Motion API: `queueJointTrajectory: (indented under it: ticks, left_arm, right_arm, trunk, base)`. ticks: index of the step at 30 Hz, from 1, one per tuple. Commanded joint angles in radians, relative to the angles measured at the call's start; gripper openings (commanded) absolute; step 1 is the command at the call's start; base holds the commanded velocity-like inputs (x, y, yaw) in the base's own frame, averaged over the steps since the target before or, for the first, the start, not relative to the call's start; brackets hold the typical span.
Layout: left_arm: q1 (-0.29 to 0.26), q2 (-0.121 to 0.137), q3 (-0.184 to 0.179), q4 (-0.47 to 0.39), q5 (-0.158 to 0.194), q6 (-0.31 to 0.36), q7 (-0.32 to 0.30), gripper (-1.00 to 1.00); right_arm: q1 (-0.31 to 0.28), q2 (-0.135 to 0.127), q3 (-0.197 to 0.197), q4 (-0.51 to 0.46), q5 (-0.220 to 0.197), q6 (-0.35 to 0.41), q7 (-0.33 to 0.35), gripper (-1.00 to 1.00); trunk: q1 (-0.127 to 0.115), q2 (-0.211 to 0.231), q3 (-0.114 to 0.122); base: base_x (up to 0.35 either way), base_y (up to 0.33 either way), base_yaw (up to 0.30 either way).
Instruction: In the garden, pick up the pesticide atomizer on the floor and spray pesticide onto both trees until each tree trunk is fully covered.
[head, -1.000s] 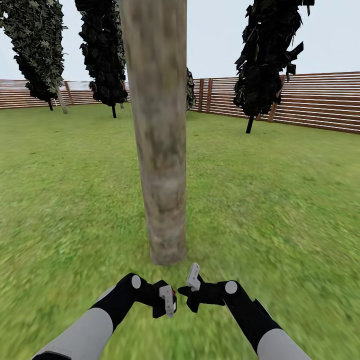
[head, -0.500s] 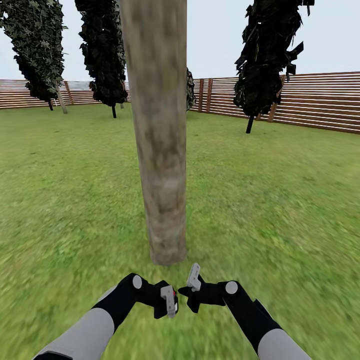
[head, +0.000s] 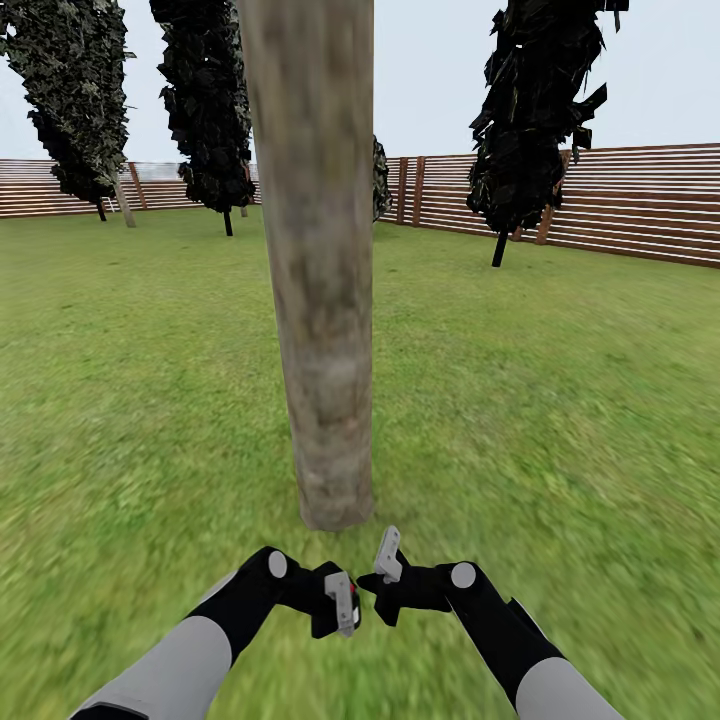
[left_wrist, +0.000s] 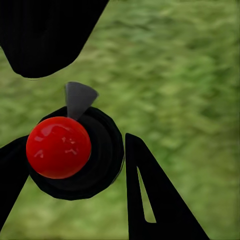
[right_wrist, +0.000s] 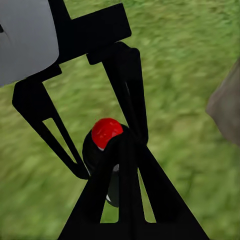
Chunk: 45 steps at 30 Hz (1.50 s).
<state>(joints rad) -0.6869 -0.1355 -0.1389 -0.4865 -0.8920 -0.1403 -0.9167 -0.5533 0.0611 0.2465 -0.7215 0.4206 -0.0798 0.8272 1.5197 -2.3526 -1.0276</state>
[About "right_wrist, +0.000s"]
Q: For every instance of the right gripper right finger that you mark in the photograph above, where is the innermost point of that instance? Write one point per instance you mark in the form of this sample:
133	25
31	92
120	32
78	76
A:
174	220

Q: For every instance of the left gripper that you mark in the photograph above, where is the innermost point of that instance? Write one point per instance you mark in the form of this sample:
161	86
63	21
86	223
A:
98	35

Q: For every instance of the tree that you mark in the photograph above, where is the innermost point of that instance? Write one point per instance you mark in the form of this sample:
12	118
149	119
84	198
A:
224	105

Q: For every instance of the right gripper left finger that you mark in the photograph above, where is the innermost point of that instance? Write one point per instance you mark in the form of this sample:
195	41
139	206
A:
84	221

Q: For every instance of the pesticide atomizer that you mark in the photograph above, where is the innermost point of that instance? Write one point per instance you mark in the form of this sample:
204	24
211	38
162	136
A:
94	144

